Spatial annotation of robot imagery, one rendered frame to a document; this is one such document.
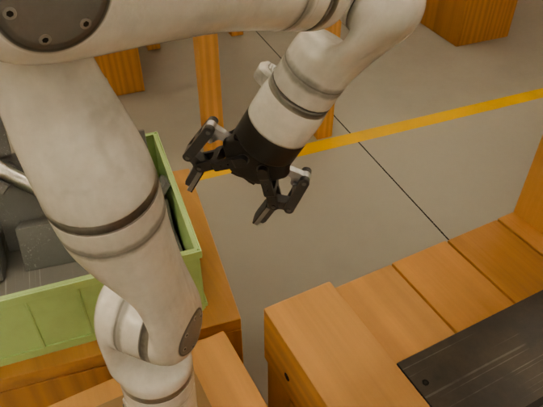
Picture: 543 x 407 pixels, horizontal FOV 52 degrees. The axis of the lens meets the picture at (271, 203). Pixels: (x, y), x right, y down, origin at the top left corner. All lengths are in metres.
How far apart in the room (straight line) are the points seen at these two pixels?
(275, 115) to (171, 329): 0.24
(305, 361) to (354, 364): 0.08
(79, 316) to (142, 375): 0.41
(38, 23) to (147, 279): 0.27
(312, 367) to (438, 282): 0.32
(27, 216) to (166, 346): 0.71
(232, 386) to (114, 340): 0.38
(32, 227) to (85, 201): 0.78
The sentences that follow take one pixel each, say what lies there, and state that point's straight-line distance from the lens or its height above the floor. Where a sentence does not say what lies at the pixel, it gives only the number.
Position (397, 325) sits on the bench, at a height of 0.88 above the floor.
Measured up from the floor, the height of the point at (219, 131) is 1.34.
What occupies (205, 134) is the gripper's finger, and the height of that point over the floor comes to 1.33.
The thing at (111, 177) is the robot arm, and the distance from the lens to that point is 0.41.
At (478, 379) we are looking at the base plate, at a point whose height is 0.90.
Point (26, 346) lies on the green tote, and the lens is 1.13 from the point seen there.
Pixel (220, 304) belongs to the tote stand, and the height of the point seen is 0.79.
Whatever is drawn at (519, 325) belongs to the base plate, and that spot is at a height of 0.90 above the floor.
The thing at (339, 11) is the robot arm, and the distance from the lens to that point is 0.46.
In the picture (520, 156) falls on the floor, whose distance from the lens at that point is 3.15.
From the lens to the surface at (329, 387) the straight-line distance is 0.92.
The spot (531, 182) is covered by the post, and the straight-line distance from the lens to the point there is 1.26.
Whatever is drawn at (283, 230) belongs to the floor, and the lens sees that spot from 2.45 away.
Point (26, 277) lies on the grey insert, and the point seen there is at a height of 0.85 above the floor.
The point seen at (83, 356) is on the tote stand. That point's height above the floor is 0.79.
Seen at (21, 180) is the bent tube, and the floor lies 1.01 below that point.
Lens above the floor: 1.68
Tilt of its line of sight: 41 degrees down
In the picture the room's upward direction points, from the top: straight up
